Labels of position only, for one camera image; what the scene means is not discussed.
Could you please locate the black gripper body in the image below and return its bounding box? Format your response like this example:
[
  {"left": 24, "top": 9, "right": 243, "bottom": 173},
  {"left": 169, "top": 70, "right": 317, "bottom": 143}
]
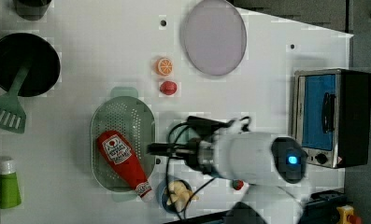
[{"left": 175, "top": 116, "right": 230, "bottom": 168}]

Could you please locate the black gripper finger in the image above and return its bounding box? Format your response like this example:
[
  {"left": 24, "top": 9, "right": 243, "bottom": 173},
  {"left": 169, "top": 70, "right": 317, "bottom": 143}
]
[
  {"left": 148, "top": 151, "right": 175, "bottom": 155},
  {"left": 148, "top": 143, "right": 175, "bottom": 151}
]

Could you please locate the red ketchup bottle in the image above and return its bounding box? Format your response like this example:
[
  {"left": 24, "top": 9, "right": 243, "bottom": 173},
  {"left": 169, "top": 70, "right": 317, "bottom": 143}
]
[{"left": 96, "top": 131, "right": 153, "bottom": 202}]

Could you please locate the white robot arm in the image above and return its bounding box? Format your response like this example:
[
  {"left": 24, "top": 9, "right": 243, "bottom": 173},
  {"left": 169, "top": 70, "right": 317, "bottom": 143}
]
[{"left": 147, "top": 116, "right": 311, "bottom": 224}]

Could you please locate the green oval strainer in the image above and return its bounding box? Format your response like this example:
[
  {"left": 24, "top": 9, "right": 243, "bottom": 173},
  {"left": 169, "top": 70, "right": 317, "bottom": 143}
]
[{"left": 90, "top": 87, "right": 155, "bottom": 203}]

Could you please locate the blue bowl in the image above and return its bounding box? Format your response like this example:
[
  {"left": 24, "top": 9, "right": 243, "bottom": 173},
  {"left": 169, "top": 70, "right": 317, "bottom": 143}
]
[{"left": 155, "top": 175, "right": 192, "bottom": 215}]

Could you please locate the yellow food in bowl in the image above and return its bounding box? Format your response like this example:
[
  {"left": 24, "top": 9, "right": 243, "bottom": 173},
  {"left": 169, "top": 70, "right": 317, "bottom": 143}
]
[{"left": 165, "top": 180, "right": 199, "bottom": 212}]

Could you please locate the red tomato toy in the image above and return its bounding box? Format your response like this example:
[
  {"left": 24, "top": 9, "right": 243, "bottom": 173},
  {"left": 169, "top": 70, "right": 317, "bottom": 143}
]
[{"left": 160, "top": 81, "right": 178, "bottom": 95}]

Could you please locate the grey round plate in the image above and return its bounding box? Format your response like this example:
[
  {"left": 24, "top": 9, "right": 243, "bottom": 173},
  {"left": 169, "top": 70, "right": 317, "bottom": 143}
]
[{"left": 182, "top": 0, "right": 247, "bottom": 76}]

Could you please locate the black toaster oven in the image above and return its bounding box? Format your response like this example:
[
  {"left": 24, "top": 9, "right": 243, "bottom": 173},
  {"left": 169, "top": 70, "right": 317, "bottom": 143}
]
[{"left": 293, "top": 69, "right": 371, "bottom": 169}]

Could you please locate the dark blue crate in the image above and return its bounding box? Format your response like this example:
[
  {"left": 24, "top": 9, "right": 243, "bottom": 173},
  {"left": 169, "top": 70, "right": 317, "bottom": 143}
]
[{"left": 298, "top": 190, "right": 348, "bottom": 224}]

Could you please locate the green bottle white cap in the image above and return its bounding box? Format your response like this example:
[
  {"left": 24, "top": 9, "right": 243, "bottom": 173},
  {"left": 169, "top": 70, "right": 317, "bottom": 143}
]
[{"left": 0, "top": 159, "right": 21, "bottom": 209}]

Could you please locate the green slotted spatula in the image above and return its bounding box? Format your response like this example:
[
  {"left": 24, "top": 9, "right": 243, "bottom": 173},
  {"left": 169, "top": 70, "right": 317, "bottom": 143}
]
[{"left": 0, "top": 64, "right": 30, "bottom": 133}]

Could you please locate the yellow red tool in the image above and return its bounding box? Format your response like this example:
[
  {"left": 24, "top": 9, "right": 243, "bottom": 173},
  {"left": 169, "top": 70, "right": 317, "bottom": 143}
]
[{"left": 336, "top": 205, "right": 363, "bottom": 224}]

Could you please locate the black round pan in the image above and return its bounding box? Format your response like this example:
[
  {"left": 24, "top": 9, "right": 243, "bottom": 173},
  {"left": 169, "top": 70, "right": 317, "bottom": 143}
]
[{"left": 0, "top": 32, "right": 62, "bottom": 98}]

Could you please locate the black cylinder cup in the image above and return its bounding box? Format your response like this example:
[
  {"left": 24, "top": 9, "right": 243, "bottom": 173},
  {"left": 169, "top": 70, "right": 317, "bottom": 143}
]
[{"left": 13, "top": 0, "right": 52, "bottom": 21}]

